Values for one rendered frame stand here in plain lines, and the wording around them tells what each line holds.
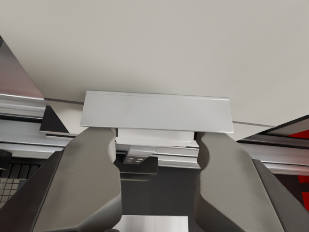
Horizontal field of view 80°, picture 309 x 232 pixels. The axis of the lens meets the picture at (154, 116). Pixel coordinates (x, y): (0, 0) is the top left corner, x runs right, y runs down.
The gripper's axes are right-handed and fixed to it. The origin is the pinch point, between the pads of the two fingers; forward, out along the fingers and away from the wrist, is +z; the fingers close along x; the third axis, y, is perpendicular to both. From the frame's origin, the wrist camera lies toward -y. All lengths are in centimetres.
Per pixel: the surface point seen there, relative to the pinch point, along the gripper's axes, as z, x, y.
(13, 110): 9.1, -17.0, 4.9
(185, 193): 37, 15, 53
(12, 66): 8.9, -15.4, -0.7
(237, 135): 4.0, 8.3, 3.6
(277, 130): 34, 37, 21
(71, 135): 6.2, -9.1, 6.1
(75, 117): 2.2, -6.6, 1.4
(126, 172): 17.2, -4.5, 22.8
